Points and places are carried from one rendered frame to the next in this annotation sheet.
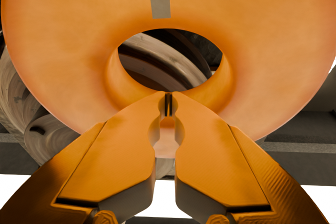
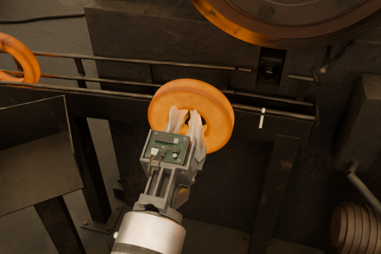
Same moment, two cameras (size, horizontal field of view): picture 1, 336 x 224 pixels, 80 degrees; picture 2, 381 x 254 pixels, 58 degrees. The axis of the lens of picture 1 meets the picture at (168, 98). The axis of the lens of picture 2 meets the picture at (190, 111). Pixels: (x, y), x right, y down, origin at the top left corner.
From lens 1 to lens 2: 0.61 m
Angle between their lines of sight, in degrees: 87
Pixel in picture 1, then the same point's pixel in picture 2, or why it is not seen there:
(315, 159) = not seen: outside the picture
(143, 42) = (234, 29)
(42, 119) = (328, 15)
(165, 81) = (217, 1)
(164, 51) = (219, 21)
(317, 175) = not seen: outside the picture
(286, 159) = not seen: outside the picture
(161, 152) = (190, 96)
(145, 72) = (233, 12)
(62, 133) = not seen: outside the picture
